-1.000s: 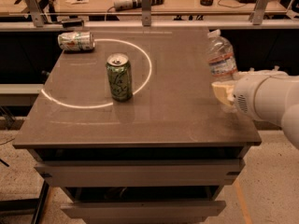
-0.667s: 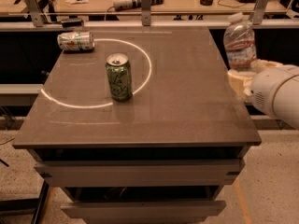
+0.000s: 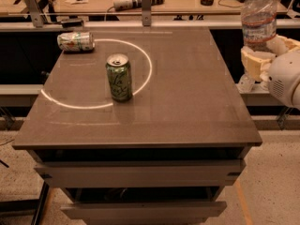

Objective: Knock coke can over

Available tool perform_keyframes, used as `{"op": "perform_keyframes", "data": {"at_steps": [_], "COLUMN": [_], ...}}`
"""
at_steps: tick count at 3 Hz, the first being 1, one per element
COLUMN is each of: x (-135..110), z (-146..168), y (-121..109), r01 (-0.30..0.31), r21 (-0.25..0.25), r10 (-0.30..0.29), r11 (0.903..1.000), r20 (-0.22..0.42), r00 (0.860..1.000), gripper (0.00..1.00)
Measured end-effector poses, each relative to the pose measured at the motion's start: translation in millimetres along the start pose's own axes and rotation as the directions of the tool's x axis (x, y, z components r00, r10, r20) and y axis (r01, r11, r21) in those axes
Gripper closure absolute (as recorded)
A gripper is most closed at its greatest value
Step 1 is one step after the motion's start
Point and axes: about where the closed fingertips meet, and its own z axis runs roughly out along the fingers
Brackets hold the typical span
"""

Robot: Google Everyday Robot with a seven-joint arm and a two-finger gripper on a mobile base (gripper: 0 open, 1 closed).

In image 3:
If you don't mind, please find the left sanitizer pump bottle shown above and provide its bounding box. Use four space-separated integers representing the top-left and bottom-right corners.
237 74 255 93

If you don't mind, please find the metal bracket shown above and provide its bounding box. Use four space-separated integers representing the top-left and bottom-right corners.
23 0 45 28
142 0 151 26

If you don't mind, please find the grey drawer cabinet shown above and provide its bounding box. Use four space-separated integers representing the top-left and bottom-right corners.
11 26 263 225

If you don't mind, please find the lower cabinet drawer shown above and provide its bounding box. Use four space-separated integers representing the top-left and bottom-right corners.
61 201 227 225

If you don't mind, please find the green upright soda can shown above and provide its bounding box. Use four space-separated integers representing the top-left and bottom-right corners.
106 53 132 102

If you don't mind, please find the middle metal bracket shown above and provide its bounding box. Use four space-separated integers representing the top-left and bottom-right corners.
142 0 151 26

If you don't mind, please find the left metal bracket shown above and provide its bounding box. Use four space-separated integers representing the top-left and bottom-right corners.
23 0 45 28

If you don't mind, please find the cabinet drawer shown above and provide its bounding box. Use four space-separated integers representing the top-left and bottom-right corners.
36 159 246 188
61 201 227 225

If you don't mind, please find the clear plastic water bottle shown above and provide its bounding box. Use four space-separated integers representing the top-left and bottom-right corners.
241 0 278 52

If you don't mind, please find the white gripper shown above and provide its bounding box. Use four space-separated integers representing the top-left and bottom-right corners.
241 35 300 109

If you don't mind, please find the black metal stand leg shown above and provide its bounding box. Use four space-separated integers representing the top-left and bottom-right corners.
0 183 50 225

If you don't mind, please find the upper cabinet drawer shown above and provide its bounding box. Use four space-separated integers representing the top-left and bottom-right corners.
36 159 246 188

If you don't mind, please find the white lying soda can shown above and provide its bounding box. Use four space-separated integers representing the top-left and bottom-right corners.
57 32 95 52

